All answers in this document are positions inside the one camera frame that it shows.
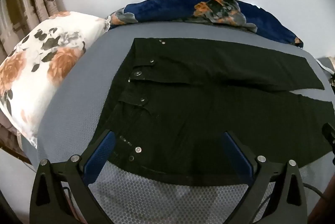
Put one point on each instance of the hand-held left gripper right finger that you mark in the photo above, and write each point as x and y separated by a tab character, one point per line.
235	152

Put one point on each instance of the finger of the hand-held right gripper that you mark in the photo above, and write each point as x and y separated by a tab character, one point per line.
330	133

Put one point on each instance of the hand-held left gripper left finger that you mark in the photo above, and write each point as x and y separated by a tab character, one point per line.
100	153

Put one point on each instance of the black pants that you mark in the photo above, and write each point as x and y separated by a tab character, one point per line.
196	108

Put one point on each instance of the white floral pillow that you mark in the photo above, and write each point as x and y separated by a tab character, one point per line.
34	61

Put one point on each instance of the blue floral blanket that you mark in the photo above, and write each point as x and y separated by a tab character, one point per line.
170	9

